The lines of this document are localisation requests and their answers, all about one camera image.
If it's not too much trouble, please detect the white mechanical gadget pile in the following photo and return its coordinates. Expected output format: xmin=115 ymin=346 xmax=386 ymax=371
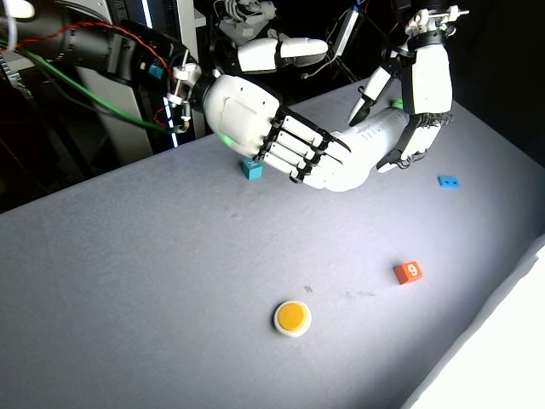
xmin=215 ymin=0 xmax=278 ymax=43

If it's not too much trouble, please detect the teal cube letter K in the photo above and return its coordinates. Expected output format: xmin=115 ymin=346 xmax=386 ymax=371
xmin=240 ymin=157 xmax=264 ymax=181

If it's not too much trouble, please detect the white cabinet with blue strip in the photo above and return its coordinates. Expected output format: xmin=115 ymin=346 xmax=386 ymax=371
xmin=76 ymin=0 xmax=209 ymax=167

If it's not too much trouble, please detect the white adapter with blue plug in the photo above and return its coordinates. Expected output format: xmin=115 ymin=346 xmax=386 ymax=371
xmin=330 ymin=8 xmax=361 ymax=56

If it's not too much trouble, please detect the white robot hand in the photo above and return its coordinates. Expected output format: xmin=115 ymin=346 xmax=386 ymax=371
xmin=199 ymin=37 xmax=354 ymax=188
xmin=347 ymin=42 xmax=454 ymax=174

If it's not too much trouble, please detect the yellow round white-rimmed button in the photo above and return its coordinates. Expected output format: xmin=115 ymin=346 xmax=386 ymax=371
xmin=272 ymin=299 xmax=313 ymax=338

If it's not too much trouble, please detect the grey table cloth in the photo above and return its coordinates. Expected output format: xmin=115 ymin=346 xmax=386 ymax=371
xmin=0 ymin=78 xmax=545 ymax=409

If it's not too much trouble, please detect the large white plastic syringe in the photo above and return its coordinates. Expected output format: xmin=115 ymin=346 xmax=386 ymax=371
xmin=308 ymin=106 xmax=410 ymax=193

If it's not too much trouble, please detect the orange cube number 9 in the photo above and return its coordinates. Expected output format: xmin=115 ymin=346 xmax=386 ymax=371
xmin=393 ymin=261 xmax=424 ymax=285

